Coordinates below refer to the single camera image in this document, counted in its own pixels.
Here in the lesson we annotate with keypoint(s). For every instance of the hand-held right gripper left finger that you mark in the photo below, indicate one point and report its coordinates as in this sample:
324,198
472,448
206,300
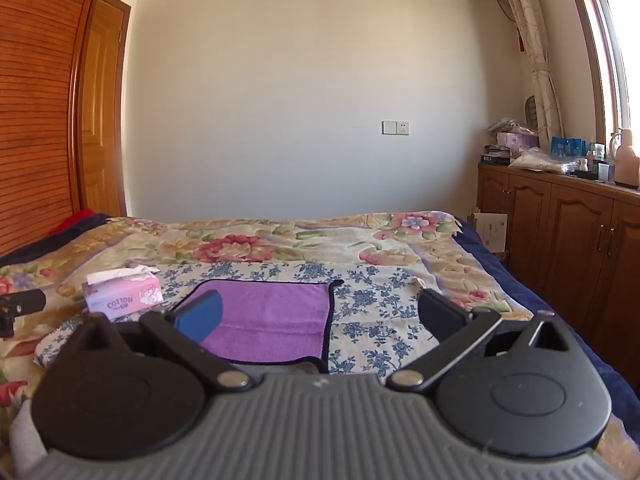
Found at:
202,316

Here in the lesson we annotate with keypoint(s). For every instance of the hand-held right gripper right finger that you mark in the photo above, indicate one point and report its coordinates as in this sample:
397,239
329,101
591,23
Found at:
436,313

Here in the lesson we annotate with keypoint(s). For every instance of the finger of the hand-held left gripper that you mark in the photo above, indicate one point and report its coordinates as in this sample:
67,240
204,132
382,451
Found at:
22,302

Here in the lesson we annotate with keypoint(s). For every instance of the purple towel with dark trim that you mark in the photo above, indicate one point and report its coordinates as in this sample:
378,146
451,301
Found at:
280,321

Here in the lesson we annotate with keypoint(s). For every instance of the blue floral white cloth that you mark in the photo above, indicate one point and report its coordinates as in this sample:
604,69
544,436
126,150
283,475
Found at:
375,305

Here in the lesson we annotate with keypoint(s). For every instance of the pink tissue box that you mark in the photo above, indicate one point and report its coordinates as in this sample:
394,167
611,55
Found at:
125,295

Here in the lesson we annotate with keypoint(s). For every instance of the white paper bag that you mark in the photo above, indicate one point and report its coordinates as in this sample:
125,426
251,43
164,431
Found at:
491,231

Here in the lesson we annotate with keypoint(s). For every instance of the red cloth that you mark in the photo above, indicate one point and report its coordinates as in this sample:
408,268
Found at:
77,220

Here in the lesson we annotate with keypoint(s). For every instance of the navy blue bed sheet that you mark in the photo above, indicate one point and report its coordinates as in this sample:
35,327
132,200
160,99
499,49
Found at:
540,310

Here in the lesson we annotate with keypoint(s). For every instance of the floral bed blanket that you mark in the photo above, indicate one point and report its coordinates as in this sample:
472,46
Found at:
280,240

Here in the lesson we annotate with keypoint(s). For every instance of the wooden cabinet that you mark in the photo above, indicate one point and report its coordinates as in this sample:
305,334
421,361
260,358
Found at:
560,240

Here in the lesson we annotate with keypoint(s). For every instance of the stack of books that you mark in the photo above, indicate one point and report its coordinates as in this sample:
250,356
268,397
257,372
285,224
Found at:
496,154

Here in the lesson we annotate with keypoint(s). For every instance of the clear plastic bag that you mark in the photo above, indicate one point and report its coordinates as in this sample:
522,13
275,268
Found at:
537,158

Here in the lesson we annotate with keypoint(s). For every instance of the wooden slatted wardrobe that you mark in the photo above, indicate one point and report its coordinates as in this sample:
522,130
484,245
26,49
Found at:
35,100

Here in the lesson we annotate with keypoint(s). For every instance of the small white bottle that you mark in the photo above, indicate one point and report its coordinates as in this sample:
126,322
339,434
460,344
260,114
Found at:
583,165

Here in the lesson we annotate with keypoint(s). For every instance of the wooden door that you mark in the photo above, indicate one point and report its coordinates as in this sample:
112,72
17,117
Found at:
102,110

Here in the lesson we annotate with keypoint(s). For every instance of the blue box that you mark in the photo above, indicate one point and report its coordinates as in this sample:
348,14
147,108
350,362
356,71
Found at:
567,147

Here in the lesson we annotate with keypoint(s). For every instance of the white fan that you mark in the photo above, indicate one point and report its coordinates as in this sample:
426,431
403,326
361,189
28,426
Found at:
530,109

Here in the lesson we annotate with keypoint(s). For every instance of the patterned beige curtain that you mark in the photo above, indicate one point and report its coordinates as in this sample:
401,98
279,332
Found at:
535,40

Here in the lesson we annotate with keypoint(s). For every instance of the white wall switch socket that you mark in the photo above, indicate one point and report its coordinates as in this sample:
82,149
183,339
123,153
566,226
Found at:
395,127

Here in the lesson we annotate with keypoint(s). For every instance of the window with wooden frame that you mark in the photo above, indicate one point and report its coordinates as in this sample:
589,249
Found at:
612,45

